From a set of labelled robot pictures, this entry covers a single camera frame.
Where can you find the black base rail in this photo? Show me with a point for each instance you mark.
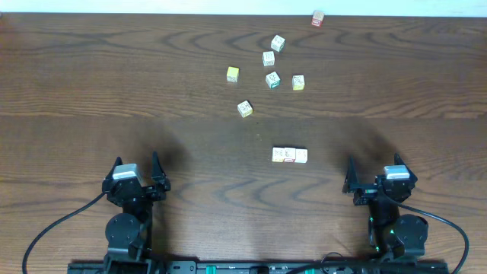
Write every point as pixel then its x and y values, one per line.
pixel 191 267

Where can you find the plain yellow block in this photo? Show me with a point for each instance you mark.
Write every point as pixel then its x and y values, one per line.
pixel 232 74

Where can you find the yellow sided acorn block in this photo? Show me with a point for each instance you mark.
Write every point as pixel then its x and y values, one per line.
pixel 245 108

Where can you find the white block red sides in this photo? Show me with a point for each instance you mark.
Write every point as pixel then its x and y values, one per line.
pixel 301 156

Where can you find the yellow sided X block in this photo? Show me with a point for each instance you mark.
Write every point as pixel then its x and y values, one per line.
pixel 278 154

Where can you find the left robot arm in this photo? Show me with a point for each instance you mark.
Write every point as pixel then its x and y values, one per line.
pixel 129 233

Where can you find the white block green picture top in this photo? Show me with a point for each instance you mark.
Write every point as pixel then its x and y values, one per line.
pixel 278 43

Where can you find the red block at table edge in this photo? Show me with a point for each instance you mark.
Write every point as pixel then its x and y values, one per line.
pixel 317 19

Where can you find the white block red picture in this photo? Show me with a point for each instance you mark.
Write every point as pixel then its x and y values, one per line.
pixel 268 58

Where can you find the yellow sided picture block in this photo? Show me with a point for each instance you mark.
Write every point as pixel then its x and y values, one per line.
pixel 298 82

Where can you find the green sided picture block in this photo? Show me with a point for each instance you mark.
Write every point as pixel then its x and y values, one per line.
pixel 289 154

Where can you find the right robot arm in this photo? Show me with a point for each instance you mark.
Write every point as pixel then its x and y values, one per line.
pixel 395 236

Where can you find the white block green side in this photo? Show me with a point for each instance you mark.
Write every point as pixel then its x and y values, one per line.
pixel 273 80

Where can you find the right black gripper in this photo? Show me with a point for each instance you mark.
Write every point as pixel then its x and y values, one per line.
pixel 367 191

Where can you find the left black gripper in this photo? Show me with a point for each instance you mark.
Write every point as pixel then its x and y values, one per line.
pixel 163 184

